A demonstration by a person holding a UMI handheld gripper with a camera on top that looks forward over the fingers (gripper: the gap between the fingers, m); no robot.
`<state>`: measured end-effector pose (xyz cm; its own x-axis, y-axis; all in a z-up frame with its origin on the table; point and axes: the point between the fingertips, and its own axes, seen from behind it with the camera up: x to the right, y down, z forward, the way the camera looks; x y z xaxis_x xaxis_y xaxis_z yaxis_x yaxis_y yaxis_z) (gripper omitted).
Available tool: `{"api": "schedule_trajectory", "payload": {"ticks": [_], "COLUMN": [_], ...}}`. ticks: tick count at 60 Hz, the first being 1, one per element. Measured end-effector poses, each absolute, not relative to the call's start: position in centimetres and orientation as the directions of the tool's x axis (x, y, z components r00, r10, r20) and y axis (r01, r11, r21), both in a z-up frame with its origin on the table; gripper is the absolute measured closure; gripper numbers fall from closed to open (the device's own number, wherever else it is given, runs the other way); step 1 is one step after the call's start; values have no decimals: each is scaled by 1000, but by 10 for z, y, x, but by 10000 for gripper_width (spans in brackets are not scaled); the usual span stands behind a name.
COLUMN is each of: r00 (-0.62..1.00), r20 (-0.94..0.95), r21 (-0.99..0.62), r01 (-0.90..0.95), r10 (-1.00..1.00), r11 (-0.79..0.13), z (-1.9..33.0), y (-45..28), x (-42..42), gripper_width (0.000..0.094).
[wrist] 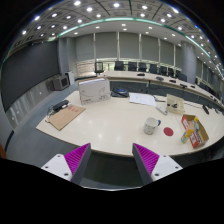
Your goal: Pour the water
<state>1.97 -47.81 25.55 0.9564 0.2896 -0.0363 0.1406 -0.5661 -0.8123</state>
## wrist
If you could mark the black office chair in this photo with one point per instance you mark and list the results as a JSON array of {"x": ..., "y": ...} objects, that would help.
[{"x": 98, "y": 68}]

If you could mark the small beige open box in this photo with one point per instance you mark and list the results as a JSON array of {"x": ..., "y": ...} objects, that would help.
[{"x": 174, "y": 104}]

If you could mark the open red cardboard box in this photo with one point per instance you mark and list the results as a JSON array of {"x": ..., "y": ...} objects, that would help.
[{"x": 194, "y": 131}]

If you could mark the curved conference desk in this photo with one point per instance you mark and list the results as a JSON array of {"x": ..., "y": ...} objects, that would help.
[{"x": 160, "y": 85}]

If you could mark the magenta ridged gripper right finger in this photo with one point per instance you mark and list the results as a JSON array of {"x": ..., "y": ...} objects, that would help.
[{"x": 152, "y": 166}]

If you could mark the black device on table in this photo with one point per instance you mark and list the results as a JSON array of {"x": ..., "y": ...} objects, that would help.
[{"x": 59, "y": 106}]

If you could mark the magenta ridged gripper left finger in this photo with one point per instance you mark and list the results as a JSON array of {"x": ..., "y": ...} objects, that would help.
[{"x": 71, "y": 166}]

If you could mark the white paper sheets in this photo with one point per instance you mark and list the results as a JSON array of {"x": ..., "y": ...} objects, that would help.
[{"x": 144, "y": 99}]

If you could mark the grey CRT monitor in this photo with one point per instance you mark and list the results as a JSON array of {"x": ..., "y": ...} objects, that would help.
[{"x": 60, "y": 83}]

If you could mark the white cardboard box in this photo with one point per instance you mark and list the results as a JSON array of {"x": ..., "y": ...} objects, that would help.
[{"x": 94, "y": 90}]

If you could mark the red round coaster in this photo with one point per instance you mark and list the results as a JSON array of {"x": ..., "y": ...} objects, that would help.
[{"x": 168, "y": 131}]

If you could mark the white remote control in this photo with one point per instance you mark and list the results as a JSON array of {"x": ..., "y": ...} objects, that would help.
[{"x": 162, "y": 110}]

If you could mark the white patterned ceramic mug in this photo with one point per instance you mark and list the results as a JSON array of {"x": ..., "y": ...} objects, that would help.
[{"x": 150, "y": 125}]

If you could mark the brown cardboard sheet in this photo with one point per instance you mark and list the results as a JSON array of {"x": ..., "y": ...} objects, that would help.
[{"x": 65, "y": 116}]

